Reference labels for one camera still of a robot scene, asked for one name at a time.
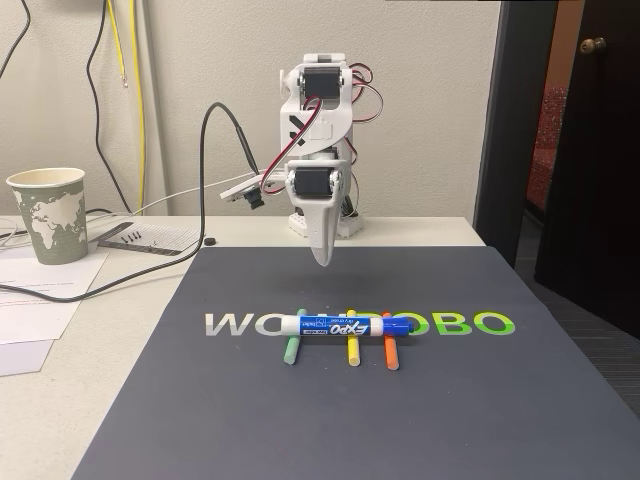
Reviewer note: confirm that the blue Expo marker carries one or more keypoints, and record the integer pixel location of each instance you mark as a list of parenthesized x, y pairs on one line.
[(310, 326)]

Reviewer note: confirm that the green chalk stick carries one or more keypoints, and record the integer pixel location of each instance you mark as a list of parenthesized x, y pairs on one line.
[(291, 352)]

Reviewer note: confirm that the yellow chalk stick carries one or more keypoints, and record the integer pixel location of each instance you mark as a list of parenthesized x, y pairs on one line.
[(353, 355)]

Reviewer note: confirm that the orange chalk stick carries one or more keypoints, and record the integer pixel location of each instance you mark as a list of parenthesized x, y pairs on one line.
[(390, 357)]

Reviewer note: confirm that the lined notepad sheet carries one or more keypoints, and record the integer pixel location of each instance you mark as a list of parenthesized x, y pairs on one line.
[(175, 237)]

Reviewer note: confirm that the dark grey Wowrobo mat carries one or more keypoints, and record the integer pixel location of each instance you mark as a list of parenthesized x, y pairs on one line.
[(300, 425)]

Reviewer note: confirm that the green world map paper cup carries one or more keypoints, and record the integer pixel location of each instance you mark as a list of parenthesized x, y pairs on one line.
[(50, 220)]

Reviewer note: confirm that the white printed paper sheet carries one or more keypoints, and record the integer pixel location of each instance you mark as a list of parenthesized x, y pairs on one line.
[(30, 320), (50, 275)]

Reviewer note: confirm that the dark wooden door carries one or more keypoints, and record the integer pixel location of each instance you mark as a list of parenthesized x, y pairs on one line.
[(600, 175)]

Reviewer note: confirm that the brass door knob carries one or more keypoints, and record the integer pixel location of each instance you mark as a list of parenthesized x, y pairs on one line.
[(593, 45)]

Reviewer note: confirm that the blank white paper sheet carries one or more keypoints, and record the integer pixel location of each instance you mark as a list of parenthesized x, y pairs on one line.
[(20, 357)]

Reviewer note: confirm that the white gripper camera module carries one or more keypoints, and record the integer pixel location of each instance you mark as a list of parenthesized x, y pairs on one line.
[(250, 192)]

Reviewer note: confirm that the dark door frame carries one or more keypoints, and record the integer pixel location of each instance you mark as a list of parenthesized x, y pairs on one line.
[(505, 150)]

